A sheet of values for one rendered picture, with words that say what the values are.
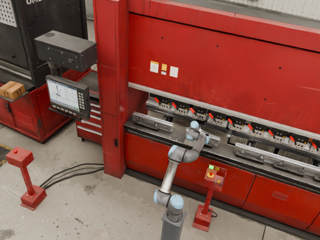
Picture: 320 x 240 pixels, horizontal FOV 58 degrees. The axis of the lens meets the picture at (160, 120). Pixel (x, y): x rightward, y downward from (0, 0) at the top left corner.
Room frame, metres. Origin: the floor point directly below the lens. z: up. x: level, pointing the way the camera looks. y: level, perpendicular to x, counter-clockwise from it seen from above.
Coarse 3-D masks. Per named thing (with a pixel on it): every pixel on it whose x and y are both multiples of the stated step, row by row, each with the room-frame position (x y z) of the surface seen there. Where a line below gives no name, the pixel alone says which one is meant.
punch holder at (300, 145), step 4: (292, 136) 2.16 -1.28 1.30; (296, 136) 2.15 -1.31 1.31; (300, 136) 2.14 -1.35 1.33; (304, 136) 2.13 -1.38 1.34; (288, 140) 2.24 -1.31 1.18; (296, 140) 2.15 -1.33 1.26; (300, 140) 2.14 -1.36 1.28; (304, 140) 2.13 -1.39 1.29; (308, 140) 2.12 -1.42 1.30; (288, 144) 2.16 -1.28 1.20; (292, 144) 2.15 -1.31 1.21; (296, 144) 2.15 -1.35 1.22; (300, 144) 2.13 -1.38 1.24; (304, 144) 2.12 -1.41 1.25; (296, 148) 2.14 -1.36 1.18; (300, 148) 2.12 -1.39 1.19; (304, 148) 2.12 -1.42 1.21
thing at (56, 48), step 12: (48, 36) 2.46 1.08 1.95; (60, 36) 2.49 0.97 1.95; (72, 36) 2.52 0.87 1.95; (48, 48) 2.33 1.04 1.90; (60, 48) 2.29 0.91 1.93; (72, 48) 2.28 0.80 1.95; (84, 48) 2.30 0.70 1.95; (96, 48) 2.42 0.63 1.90; (48, 60) 2.35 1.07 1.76; (60, 60) 2.29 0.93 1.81; (72, 60) 2.24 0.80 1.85; (84, 60) 2.25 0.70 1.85; (96, 60) 2.41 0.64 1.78; (60, 72) 2.50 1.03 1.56
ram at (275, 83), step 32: (160, 32) 2.61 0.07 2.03; (192, 32) 2.51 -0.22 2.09; (224, 32) 2.45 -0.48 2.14; (160, 64) 2.60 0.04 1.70; (192, 64) 2.50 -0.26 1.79; (224, 64) 2.41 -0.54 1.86; (256, 64) 2.33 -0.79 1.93; (288, 64) 2.25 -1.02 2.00; (192, 96) 2.48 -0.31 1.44; (224, 96) 2.39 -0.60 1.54; (256, 96) 2.30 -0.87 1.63; (288, 96) 2.22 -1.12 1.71
